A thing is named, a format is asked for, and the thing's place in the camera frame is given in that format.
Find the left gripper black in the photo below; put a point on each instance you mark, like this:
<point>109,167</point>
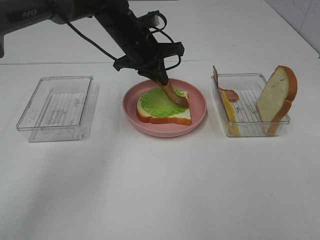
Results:
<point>142,51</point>

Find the green lettuce leaf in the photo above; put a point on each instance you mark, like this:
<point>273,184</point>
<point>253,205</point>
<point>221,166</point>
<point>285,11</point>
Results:
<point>156,103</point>

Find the bacon strip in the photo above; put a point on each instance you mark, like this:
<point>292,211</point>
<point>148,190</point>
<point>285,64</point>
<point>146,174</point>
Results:
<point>231,95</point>
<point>171,94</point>

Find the bread slice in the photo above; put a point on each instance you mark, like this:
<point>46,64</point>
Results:
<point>183,118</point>
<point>277,97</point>

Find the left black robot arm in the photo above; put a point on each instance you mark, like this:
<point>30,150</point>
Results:
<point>19,14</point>

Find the pink round plate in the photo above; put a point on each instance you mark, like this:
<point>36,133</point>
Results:
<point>197,103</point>

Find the right clear plastic tray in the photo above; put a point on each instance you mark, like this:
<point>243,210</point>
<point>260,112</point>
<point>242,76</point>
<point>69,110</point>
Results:
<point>247,123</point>

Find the clear plastic tray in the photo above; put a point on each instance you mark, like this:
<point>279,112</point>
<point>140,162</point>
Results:
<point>247,123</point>
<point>60,109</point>

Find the yellow cheese slice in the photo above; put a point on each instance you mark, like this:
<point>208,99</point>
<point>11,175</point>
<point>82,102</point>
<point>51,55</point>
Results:
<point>230,111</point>

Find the left clear plastic tray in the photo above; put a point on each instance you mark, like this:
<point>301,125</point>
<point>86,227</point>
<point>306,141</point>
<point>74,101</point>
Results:
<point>60,109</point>

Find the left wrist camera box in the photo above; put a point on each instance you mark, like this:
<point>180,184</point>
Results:
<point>149,20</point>

